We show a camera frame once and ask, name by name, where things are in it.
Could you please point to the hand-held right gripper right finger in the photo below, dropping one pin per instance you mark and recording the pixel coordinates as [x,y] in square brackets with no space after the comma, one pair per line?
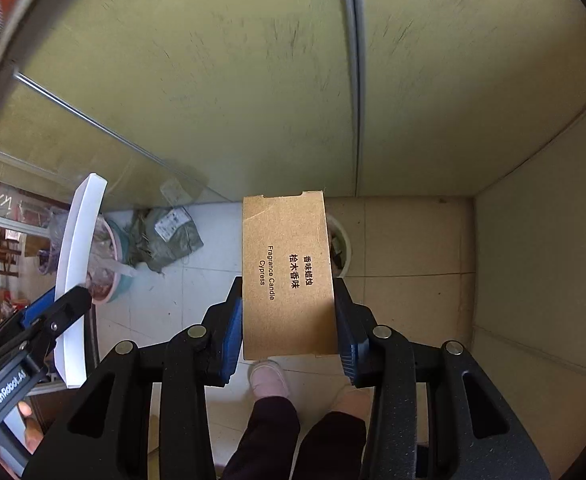
[347,345]

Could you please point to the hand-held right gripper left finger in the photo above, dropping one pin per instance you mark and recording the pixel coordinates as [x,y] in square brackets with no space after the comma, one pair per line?
[230,345]

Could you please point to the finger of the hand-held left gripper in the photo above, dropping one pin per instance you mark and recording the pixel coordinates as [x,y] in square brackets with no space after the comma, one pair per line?
[70,307]
[38,306]

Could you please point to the brown cardboard box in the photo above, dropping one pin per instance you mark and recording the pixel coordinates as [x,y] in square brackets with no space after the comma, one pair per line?
[288,270]

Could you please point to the person's left hand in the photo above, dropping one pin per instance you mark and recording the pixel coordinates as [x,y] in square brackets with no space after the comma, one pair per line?
[34,437]

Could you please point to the pink basin with plastic bag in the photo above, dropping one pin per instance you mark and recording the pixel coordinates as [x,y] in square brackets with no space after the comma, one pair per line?
[108,285]

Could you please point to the pink slipper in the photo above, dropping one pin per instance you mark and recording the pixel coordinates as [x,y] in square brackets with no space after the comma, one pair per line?
[268,380]

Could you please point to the person's left leg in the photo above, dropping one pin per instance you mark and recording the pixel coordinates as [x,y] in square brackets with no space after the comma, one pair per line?
[263,440]

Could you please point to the person's leg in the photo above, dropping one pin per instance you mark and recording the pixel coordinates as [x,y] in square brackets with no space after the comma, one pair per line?
[333,450]
[263,440]

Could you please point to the person's right leg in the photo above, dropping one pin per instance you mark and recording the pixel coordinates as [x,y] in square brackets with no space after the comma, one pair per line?
[333,450]

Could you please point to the grey parcel bag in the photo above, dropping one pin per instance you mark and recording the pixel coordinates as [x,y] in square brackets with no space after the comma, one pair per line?
[168,240]

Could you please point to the yellow base cabinet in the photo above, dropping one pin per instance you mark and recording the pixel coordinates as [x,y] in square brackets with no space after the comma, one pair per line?
[548,260]
[223,85]

